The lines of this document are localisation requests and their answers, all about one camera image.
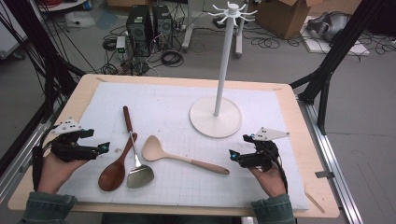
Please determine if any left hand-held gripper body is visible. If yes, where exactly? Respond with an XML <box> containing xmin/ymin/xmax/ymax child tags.
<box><xmin>49</xmin><ymin>117</ymin><xmax>101</xmax><ymax>163</ymax></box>

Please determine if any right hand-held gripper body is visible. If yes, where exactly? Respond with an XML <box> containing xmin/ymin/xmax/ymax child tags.
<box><xmin>237</xmin><ymin>126</ymin><xmax>290</xmax><ymax>172</ymax></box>

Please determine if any brown wooden spoon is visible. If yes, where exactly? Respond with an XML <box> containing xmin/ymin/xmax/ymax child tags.
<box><xmin>97</xmin><ymin>132</ymin><xmax>138</xmax><ymax>192</ymax></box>

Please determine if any metal spatula with brown handle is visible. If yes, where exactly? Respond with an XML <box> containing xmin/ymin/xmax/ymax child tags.
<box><xmin>122</xmin><ymin>105</ymin><xmax>155</xmax><ymax>189</ymax></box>

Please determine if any beige rice spoon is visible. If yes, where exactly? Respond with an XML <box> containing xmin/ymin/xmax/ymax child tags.
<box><xmin>141</xmin><ymin>134</ymin><xmax>231</xmax><ymax>175</ymax></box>

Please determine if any white utensil stand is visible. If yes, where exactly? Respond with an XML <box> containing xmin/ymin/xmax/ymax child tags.
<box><xmin>189</xmin><ymin>1</ymin><xmax>259</xmax><ymax>139</ymax></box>

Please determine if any person's left hand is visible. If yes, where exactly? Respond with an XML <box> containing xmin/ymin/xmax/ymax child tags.
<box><xmin>37</xmin><ymin>151</ymin><xmax>91</xmax><ymax>196</ymax></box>

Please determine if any person's right hand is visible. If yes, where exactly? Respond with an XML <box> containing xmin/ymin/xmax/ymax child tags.
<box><xmin>247</xmin><ymin>165</ymin><xmax>288</xmax><ymax>198</ymax></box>

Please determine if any white grid mat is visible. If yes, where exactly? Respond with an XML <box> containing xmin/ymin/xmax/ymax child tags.
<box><xmin>57</xmin><ymin>81</ymin><xmax>311</xmax><ymax>211</ymax></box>

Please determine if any white stand leg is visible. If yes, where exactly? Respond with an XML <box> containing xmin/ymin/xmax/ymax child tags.
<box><xmin>181</xmin><ymin>0</ymin><xmax>196</xmax><ymax>52</ymax></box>
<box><xmin>234</xmin><ymin>0</ymin><xmax>250</xmax><ymax>59</ymax></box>

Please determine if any small white power box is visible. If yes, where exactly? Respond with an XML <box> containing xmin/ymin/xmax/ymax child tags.
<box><xmin>115</xmin><ymin>35</ymin><xmax>127</xmax><ymax>61</ymax></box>

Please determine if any clear plastic bag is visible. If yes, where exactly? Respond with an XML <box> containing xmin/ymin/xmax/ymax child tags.
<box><xmin>64</xmin><ymin>11</ymin><xmax>96</xmax><ymax>30</ymax></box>

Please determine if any black computer tower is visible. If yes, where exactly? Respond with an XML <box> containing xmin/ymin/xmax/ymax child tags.
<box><xmin>151</xmin><ymin>4</ymin><xmax>174</xmax><ymax>51</ymax></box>
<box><xmin>125</xmin><ymin>4</ymin><xmax>154</xmax><ymax>58</ymax></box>

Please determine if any cardboard box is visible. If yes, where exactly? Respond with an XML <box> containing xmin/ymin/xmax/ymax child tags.
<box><xmin>254</xmin><ymin>0</ymin><xmax>316</xmax><ymax>40</ymax></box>

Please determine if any grey rounded device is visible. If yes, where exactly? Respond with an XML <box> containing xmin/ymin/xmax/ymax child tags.
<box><xmin>305</xmin><ymin>11</ymin><xmax>352</xmax><ymax>43</ymax></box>

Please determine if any white foam board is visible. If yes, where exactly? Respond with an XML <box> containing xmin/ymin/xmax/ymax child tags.
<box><xmin>300</xmin><ymin>15</ymin><xmax>371</xmax><ymax>58</ymax></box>

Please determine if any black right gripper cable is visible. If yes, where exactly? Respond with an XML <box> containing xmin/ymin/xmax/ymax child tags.
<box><xmin>271</xmin><ymin>146</ymin><xmax>290</xmax><ymax>194</ymax></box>

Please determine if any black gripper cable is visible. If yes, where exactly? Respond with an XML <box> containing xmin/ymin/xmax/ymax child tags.
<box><xmin>32</xmin><ymin>124</ymin><xmax>60</xmax><ymax>191</ymax></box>
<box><xmin>271</xmin><ymin>146</ymin><xmax>290</xmax><ymax>194</ymax></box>

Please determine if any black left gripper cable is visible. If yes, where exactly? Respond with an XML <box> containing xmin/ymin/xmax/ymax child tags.
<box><xmin>32</xmin><ymin>124</ymin><xmax>60</xmax><ymax>191</ymax></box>

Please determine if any aluminium rail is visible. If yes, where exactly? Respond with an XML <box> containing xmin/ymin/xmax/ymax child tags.
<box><xmin>0</xmin><ymin>102</ymin><xmax>62</xmax><ymax>204</ymax></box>
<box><xmin>298</xmin><ymin>99</ymin><xmax>364</xmax><ymax>224</ymax></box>

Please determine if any grey metal bracket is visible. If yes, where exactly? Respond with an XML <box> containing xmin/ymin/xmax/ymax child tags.
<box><xmin>314</xmin><ymin>170</ymin><xmax>336</xmax><ymax>180</ymax></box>

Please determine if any black metal frame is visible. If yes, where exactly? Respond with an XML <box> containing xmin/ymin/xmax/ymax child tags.
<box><xmin>0</xmin><ymin>0</ymin><xmax>87</xmax><ymax>125</ymax></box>
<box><xmin>289</xmin><ymin>0</ymin><xmax>389</xmax><ymax>136</ymax></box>

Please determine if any coiled black cable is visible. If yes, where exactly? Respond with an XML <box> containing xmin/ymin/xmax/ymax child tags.
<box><xmin>160</xmin><ymin>49</ymin><xmax>185</xmax><ymax>68</ymax></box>

